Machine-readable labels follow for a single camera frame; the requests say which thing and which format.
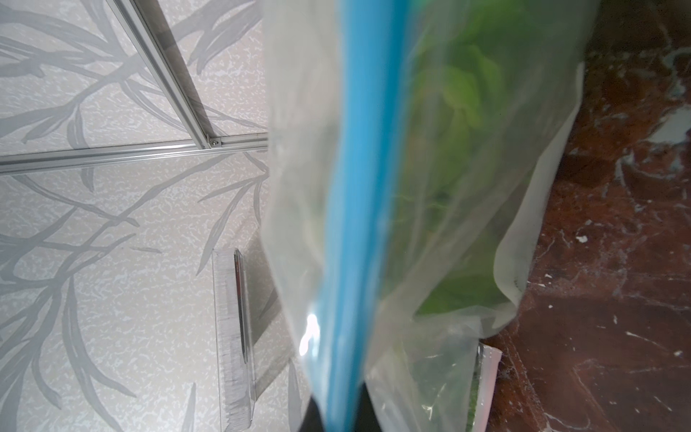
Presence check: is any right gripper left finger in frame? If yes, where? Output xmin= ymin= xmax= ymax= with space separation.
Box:
xmin=299 ymin=399 xmax=325 ymax=432

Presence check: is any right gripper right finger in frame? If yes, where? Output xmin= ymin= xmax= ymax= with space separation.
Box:
xmin=353 ymin=383 xmax=396 ymax=432

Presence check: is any blue-zip clear bag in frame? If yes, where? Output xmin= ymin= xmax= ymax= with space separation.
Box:
xmin=261 ymin=1 xmax=599 ymax=431

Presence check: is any chinese cabbage front one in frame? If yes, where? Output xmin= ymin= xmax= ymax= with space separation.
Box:
xmin=381 ymin=1 xmax=536 ymax=295

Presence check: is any dotted clear bag with lettuce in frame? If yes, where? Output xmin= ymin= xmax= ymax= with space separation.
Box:
xmin=365 ymin=320 xmax=502 ymax=431

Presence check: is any clear acrylic wall shelf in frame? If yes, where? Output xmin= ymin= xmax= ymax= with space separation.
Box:
xmin=212 ymin=248 xmax=256 ymax=431

